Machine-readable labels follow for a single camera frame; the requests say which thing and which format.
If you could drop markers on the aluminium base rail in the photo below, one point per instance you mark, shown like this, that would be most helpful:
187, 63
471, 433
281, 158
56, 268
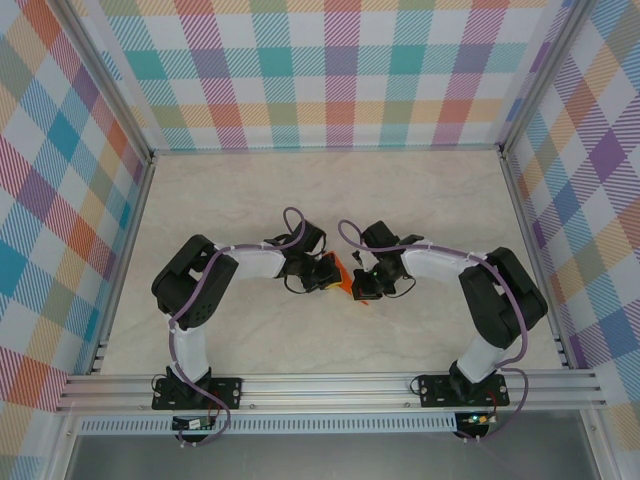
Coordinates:
325, 390

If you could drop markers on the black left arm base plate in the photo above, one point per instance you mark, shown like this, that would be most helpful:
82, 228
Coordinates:
227, 392

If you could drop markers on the aluminium frame post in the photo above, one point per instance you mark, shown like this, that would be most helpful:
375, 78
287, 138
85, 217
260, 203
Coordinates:
545, 75
107, 80

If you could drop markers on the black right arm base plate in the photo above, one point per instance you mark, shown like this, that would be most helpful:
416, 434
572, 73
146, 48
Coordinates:
432, 391

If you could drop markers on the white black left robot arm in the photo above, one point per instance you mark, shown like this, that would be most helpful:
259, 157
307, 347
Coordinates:
255, 262

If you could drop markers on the aluminium frame rail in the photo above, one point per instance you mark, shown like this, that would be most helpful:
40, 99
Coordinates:
537, 260
325, 149
125, 260

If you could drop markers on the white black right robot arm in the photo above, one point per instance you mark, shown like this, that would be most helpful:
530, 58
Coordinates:
435, 260

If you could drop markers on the small green circuit board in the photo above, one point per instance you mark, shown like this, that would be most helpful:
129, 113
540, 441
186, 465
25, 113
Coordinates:
192, 424
475, 419

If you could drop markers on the orange square paper sheet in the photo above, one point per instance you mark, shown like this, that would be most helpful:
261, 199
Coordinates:
346, 287

